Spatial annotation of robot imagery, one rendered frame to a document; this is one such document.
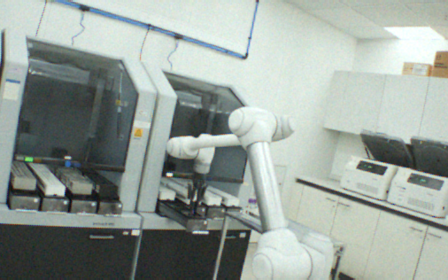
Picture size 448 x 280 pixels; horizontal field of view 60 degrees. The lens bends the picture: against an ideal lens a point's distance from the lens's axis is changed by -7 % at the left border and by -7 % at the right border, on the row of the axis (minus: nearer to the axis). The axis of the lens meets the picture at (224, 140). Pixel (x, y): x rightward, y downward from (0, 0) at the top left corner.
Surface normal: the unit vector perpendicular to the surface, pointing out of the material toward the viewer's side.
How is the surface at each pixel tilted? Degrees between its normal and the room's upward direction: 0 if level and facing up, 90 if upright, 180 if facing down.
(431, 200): 90
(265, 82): 90
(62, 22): 90
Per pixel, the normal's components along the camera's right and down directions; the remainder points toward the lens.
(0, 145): 0.59, 0.17
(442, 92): -0.78, -0.13
